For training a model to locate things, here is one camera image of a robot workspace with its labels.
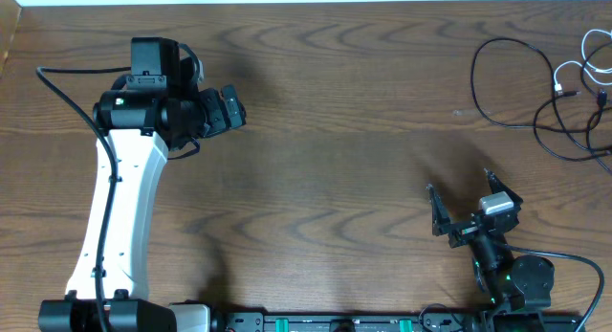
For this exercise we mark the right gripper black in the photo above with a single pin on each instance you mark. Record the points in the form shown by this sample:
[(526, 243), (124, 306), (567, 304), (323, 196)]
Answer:
[(463, 231)]

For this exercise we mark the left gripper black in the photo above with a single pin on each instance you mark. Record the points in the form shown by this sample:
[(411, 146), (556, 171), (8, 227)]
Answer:
[(231, 110)]

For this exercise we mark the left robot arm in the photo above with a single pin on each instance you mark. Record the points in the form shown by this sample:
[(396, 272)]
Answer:
[(154, 113)]

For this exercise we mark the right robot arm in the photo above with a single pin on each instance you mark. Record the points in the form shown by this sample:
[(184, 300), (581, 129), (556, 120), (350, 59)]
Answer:
[(515, 283)]

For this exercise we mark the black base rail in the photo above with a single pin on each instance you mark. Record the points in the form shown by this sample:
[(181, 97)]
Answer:
[(344, 322)]

